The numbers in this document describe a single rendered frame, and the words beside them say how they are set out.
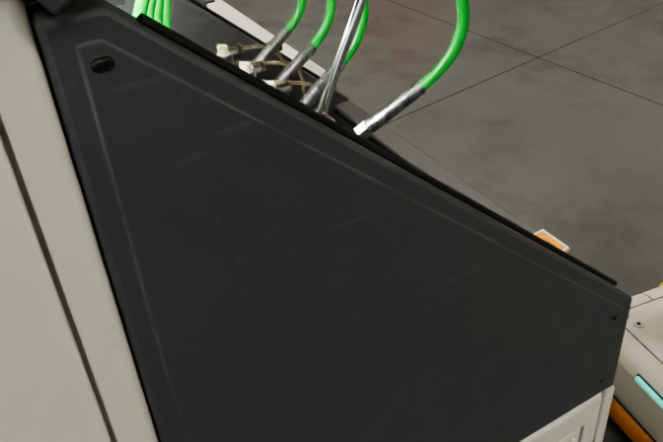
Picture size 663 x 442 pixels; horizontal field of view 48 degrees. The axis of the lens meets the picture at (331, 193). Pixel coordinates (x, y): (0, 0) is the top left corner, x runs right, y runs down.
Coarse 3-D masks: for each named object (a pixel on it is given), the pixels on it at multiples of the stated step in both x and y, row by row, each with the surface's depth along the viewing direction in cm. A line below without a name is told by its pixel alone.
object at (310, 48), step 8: (160, 0) 95; (328, 0) 108; (160, 8) 95; (328, 8) 109; (160, 16) 96; (328, 16) 109; (328, 24) 109; (320, 32) 110; (328, 32) 110; (312, 40) 110; (320, 40) 110; (304, 48) 110; (312, 48) 110; (296, 56) 110; (304, 56) 110; (288, 64) 110; (296, 64) 110; (288, 72) 110; (296, 72) 110
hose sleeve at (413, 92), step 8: (408, 88) 87; (416, 88) 86; (400, 96) 87; (408, 96) 87; (416, 96) 87; (392, 104) 87; (400, 104) 87; (408, 104) 87; (376, 112) 88; (384, 112) 88; (392, 112) 87; (368, 120) 88; (376, 120) 88; (384, 120) 88; (376, 128) 88
